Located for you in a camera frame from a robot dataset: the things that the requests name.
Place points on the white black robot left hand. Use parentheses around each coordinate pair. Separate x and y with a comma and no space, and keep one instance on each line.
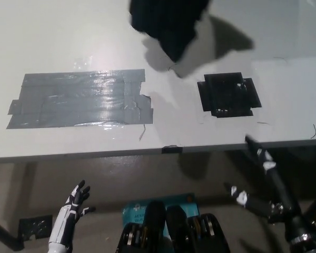
(65,218)

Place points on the grey duct tape patch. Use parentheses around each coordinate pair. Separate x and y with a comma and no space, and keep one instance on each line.
(79,100)

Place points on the thin dark thread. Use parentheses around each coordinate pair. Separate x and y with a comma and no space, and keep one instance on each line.
(280,58)
(143,131)
(315,131)
(170,68)

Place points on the black floor tape patch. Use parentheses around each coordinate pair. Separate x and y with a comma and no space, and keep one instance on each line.
(34,228)

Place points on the teal cardboard box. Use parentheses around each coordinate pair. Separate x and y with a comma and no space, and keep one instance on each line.
(190,208)

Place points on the black t-shirt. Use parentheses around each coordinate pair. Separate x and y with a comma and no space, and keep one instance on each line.
(171,23)

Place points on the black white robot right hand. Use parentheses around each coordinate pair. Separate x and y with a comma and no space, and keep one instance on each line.
(292,213)

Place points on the black tape square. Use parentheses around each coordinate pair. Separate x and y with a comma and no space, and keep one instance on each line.
(229,96)

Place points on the small black edge tape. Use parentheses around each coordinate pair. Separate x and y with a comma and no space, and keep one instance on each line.
(172,149)

